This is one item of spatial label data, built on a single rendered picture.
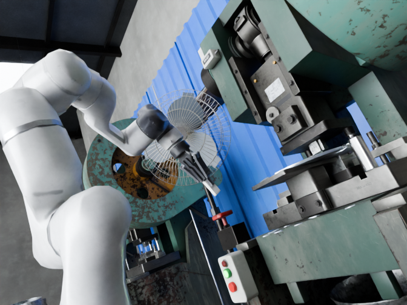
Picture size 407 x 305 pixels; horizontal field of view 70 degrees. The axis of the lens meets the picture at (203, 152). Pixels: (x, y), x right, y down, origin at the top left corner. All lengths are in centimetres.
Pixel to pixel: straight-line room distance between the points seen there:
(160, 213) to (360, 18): 168
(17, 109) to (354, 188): 76
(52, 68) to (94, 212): 32
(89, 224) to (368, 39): 67
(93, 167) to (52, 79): 143
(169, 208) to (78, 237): 163
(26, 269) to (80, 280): 666
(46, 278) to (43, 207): 658
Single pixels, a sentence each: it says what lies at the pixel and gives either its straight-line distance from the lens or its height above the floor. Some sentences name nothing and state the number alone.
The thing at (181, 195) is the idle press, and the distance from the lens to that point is 217.
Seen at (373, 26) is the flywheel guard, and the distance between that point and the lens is 75.
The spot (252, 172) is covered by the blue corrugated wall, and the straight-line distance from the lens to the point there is 284.
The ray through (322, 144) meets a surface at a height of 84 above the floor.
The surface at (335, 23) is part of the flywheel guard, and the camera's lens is 73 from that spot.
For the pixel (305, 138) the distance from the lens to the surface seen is 97.
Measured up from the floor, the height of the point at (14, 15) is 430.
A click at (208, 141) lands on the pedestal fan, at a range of 166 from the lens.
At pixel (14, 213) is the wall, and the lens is 740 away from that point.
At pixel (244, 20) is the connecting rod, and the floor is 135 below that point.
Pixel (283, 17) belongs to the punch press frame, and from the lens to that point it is 98.
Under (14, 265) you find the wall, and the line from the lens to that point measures 719.
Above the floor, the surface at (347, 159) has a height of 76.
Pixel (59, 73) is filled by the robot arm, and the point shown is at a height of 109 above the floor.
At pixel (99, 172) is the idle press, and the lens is 205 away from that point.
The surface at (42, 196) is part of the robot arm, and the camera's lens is 60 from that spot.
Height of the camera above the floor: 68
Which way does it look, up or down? 17 degrees up
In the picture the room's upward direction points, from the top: 21 degrees counter-clockwise
